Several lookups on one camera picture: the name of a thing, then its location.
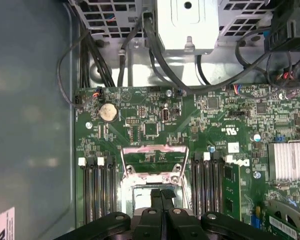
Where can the white label sticker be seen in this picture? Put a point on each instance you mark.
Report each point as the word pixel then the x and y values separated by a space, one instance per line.
pixel 5 225

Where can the silver finned chipset heatsink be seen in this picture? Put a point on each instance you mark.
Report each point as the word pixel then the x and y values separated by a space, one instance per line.
pixel 290 161

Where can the graphics card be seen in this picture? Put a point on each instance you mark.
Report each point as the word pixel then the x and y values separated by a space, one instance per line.
pixel 285 225

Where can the silver metal bracket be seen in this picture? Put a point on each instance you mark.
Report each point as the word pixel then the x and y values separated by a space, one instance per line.
pixel 187 25

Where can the silver coin battery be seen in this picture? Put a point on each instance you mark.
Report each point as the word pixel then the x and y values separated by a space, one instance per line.
pixel 108 112

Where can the metal socket cover frame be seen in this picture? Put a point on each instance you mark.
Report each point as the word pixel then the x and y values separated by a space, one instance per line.
pixel 152 148

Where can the internal USB port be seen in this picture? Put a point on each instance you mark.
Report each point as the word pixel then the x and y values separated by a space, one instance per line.
pixel 165 115

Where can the black plastic connector housing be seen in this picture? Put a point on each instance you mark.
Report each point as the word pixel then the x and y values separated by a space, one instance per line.
pixel 290 30

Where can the perforated metal drive cage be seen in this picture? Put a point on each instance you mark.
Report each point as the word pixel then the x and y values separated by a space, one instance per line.
pixel 102 15

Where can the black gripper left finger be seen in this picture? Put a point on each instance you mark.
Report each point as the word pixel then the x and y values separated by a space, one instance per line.
pixel 150 225

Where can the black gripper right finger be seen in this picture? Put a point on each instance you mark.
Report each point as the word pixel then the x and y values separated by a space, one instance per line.
pixel 180 225

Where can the open PC case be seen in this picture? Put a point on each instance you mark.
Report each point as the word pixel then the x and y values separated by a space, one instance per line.
pixel 27 100

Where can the green motherboard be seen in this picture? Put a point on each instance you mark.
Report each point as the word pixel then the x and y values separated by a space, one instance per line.
pixel 202 120

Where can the green RAM stick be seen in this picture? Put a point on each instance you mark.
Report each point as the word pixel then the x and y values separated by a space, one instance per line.
pixel 232 190

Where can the RAM slot with black latches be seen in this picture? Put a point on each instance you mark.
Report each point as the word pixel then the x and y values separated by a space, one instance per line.
pixel 215 187
pixel 113 190
pixel 95 190
pixel 197 187

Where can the CPU socket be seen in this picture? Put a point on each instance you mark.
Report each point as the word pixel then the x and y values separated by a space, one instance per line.
pixel 127 197

